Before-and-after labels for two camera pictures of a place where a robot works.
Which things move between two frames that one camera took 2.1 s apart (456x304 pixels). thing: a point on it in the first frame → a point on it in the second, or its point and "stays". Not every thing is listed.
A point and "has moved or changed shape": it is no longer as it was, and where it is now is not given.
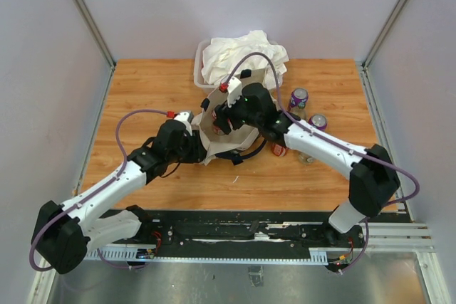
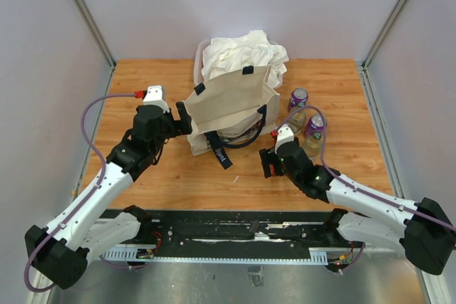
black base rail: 294,235 stays
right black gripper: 224,112 → 268,157
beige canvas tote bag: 243,137 has moved or changed shape
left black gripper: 198,153 → 182,126
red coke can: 216,129 → 272,169
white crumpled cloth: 221,54 stays
